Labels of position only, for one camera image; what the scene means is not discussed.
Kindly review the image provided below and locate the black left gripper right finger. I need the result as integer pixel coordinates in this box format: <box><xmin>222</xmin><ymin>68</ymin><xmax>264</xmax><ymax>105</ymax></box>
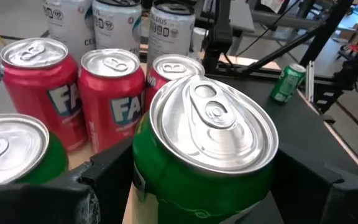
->
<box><xmin>272</xmin><ymin>149</ymin><xmax>358</xmax><ymax>224</ymax></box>

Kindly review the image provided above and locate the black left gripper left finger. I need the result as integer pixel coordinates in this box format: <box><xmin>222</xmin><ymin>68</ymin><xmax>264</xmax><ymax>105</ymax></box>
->
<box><xmin>0</xmin><ymin>138</ymin><xmax>135</xmax><ymax>224</ymax></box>

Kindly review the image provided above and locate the red Fanta can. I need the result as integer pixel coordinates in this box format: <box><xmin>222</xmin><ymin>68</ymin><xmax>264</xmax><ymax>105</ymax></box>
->
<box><xmin>78</xmin><ymin>49</ymin><xmax>145</xmax><ymax>155</ymax></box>
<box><xmin>0</xmin><ymin>37</ymin><xmax>88</xmax><ymax>152</ymax></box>
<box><xmin>144</xmin><ymin>54</ymin><xmax>205</xmax><ymax>113</ymax></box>

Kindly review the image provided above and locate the green Sprite can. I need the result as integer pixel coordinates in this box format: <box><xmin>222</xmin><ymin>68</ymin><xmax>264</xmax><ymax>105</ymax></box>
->
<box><xmin>270</xmin><ymin>63</ymin><xmax>307</xmax><ymax>103</ymax></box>
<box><xmin>0</xmin><ymin>113</ymin><xmax>70</xmax><ymax>186</ymax></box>
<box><xmin>132</xmin><ymin>74</ymin><xmax>279</xmax><ymax>224</ymax></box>

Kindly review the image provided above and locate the wooden side board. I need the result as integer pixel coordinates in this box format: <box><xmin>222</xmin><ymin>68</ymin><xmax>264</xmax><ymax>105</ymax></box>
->
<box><xmin>219</xmin><ymin>55</ymin><xmax>281</xmax><ymax>71</ymax></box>

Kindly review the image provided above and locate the black aluminium table frame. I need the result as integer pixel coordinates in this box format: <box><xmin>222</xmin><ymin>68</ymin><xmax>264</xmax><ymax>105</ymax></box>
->
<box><xmin>203</xmin><ymin>0</ymin><xmax>358</xmax><ymax>114</ymax></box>

